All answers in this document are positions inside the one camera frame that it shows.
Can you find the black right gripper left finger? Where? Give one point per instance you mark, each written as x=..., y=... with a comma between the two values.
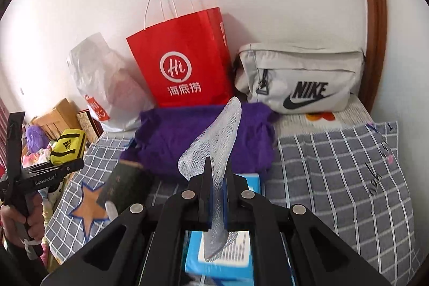
x=144, y=245

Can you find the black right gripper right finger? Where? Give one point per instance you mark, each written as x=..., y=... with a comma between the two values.
x=290, y=245

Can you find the yellow black Adidas pouch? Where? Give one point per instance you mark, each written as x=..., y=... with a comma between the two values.
x=69, y=146

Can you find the person's left hand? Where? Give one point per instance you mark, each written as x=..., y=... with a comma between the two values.
x=10, y=217

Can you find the purple plush toy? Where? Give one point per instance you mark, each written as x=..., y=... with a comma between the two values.
x=36, y=138

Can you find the blue cardboard box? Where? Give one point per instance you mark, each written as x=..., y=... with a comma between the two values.
x=233, y=267

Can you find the dark green gold box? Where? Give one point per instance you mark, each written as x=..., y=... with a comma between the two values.
x=129, y=183

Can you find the wooden chair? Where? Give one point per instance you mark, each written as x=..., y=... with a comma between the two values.
x=61, y=117

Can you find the grey checked bed sheet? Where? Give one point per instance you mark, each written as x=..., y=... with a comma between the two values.
x=350, y=178

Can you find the framed picture box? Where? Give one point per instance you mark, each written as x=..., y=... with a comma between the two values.
x=90, y=125

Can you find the purple fuzzy cloth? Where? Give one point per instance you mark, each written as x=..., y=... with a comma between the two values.
x=166, y=133

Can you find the white plastic Miniso bag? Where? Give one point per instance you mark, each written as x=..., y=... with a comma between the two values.
x=115, y=99

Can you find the white floral pillow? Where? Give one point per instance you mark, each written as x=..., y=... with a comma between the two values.
x=354, y=114

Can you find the grey Nike waist bag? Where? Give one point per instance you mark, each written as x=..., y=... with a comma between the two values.
x=293, y=79

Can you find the red paper shopping bag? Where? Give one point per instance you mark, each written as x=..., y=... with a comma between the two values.
x=185, y=61

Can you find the brown wooden headboard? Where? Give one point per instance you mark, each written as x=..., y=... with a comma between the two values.
x=375, y=52

